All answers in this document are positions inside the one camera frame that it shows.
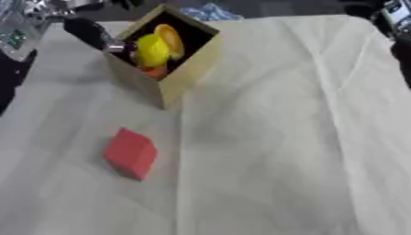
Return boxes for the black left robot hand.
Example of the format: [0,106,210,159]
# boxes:
[62,17,128,53]

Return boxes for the tan cardboard box black inside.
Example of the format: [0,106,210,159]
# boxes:
[101,3,224,111]

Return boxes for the yellow toy fruit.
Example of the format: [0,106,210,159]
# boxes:
[131,32,173,69]

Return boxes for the orange red toy piece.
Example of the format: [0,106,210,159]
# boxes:
[139,65,171,82]

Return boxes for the orange toy slice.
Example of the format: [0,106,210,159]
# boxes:
[152,23,186,61]

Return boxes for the blue white crumpled bag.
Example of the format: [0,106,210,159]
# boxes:
[178,3,246,22]

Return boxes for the red block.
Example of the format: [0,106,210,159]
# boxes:
[101,127,161,182]

